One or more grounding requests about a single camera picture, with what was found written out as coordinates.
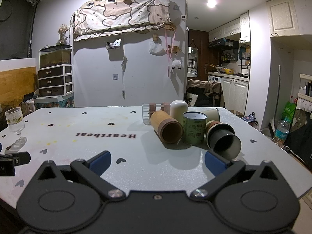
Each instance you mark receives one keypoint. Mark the hanging mirror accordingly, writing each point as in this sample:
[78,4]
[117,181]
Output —
[193,57]

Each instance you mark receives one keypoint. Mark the bamboo cup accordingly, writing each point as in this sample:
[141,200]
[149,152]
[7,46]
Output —
[168,129]

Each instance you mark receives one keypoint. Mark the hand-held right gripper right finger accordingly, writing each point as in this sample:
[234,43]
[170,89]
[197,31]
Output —
[214,162]

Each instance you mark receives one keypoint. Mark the washing machine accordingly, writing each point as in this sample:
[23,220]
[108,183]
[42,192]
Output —
[214,79]

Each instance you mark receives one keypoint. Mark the white plush sheep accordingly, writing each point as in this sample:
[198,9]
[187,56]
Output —
[177,64]

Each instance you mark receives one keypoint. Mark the clear water bottle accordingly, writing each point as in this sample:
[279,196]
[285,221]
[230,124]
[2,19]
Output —
[280,131]

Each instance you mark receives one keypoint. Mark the clear wall holder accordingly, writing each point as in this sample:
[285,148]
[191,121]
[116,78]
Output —
[113,44]

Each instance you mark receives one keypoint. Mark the glass fish tank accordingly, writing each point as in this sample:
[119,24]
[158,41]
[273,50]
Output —
[55,56]

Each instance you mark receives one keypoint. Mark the dried flower bouquet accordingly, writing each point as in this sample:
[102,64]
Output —
[63,30]

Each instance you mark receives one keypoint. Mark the chair with brown jacket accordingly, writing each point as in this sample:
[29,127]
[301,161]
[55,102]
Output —
[207,90]

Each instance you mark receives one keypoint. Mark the black range hood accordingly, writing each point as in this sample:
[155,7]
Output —
[223,43]

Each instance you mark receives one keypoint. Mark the clear glass jar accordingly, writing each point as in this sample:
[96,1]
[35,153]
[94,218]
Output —
[146,113]

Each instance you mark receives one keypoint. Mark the dark cup with brown sleeve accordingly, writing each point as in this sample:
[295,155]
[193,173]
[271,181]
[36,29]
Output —
[223,141]

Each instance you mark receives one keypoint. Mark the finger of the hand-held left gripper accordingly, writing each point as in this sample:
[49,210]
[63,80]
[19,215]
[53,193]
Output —
[21,159]

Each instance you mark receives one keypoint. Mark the green tin can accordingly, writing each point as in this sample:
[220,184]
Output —
[194,129]

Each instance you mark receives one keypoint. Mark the green bag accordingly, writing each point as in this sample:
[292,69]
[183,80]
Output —
[289,111]

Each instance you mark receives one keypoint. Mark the wooden board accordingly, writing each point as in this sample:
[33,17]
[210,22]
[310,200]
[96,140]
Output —
[17,82]

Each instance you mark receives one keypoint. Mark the white cup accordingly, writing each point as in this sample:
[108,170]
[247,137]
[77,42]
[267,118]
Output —
[179,111]

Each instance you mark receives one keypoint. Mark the cream upper cabinet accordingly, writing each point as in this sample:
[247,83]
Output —
[282,15]

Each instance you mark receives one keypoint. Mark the stemmed floral glass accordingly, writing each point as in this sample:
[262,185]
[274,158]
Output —
[15,121]

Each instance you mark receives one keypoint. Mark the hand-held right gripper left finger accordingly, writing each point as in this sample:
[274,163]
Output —
[101,162]

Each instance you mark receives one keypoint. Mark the beige paper cup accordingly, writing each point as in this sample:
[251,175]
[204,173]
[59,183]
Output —
[212,114]

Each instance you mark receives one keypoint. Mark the black bag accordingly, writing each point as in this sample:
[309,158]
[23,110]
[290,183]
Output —
[301,136]

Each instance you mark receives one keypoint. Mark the printed cloth cover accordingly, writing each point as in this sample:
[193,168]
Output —
[117,14]

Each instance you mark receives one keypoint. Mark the pink ribbon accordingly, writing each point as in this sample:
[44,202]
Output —
[168,53]

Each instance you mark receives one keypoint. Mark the white drawer unit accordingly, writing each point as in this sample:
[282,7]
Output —
[55,80]

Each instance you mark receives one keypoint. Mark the yellow pot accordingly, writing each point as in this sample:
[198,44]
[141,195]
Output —
[229,72]

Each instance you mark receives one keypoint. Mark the white plastic bag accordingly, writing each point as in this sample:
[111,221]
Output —
[156,48]

